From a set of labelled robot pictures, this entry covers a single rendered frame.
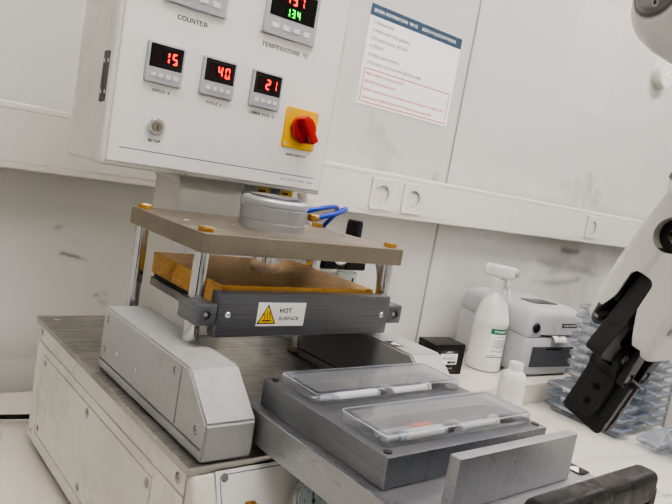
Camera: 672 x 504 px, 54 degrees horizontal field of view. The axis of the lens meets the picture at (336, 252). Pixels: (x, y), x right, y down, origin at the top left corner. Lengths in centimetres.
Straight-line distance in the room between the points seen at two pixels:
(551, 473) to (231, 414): 27
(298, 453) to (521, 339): 110
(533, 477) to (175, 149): 56
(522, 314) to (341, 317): 91
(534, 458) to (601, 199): 179
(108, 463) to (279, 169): 44
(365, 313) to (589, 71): 151
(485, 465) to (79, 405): 49
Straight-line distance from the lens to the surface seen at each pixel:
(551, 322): 164
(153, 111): 84
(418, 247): 164
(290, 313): 69
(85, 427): 81
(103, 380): 75
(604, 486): 50
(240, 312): 66
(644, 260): 42
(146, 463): 66
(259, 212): 74
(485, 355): 157
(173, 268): 76
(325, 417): 54
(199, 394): 58
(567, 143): 208
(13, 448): 102
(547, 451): 56
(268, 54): 91
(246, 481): 60
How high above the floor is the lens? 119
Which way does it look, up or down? 7 degrees down
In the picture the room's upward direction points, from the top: 10 degrees clockwise
